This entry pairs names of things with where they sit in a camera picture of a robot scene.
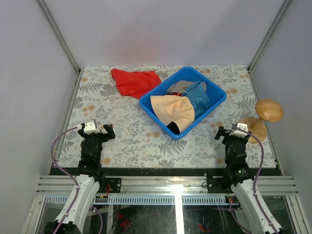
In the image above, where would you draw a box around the left aluminium frame post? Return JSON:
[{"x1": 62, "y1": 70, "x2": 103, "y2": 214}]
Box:
[{"x1": 37, "y1": 0, "x2": 81, "y2": 74}]

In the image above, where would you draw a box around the purple cable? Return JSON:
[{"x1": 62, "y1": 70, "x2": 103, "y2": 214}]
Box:
[
  {"x1": 229, "y1": 128, "x2": 281, "y2": 234},
  {"x1": 50, "y1": 126, "x2": 81, "y2": 234}
]

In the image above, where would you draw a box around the beige bucket hat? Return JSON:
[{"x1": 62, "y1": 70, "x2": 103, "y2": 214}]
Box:
[{"x1": 150, "y1": 95, "x2": 195, "y2": 135}]

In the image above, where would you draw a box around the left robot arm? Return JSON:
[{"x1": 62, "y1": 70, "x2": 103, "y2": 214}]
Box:
[{"x1": 44, "y1": 120, "x2": 116, "y2": 234}]

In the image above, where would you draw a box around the right aluminium frame post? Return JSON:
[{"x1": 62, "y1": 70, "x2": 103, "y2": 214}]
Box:
[{"x1": 247, "y1": 0, "x2": 293, "y2": 73}]

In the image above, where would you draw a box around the aluminium frame post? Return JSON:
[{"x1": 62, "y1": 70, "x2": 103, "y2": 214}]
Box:
[
  {"x1": 37, "y1": 0, "x2": 81, "y2": 74},
  {"x1": 247, "y1": 0, "x2": 293, "y2": 73}
]

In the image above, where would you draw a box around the grey hat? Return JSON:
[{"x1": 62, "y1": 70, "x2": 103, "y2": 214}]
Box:
[{"x1": 166, "y1": 80, "x2": 194, "y2": 95}]

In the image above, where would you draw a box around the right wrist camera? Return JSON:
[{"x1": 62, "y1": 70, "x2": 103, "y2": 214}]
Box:
[{"x1": 230, "y1": 123, "x2": 248, "y2": 137}]

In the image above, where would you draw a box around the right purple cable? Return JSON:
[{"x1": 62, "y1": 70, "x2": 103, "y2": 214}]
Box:
[{"x1": 229, "y1": 128, "x2": 281, "y2": 234}]

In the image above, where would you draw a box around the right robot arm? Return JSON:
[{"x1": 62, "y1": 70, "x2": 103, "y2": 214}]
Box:
[{"x1": 214, "y1": 123, "x2": 283, "y2": 234}]

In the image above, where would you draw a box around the blue plastic bin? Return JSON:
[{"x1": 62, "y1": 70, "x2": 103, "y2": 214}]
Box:
[{"x1": 139, "y1": 66, "x2": 227, "y2": 140}]

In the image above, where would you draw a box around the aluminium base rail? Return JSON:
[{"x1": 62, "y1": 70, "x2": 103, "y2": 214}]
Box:
[{"x1": 36, "y1": 175, "x2": 298, "y2": 196}]

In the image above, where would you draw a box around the wooden hat stand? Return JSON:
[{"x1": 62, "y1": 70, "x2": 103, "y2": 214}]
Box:
[{"x1": 239, "y1": 99, "x2": 284, "y2": 142}]

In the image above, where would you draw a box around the red cloth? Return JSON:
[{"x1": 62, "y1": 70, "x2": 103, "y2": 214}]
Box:
[{"x1": 111, "y1": 68, "x2": 161, "y2": 99}]

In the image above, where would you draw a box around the blue bucket hat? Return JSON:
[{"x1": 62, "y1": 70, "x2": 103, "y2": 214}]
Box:
[{"x1": 181, "y1": 81, "x2": 211, "y2": 119}]

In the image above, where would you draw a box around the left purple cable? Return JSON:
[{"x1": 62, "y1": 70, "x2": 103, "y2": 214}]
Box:
[{"x1": 50, "y1": 126, "x2": 81, "y2": 234}]

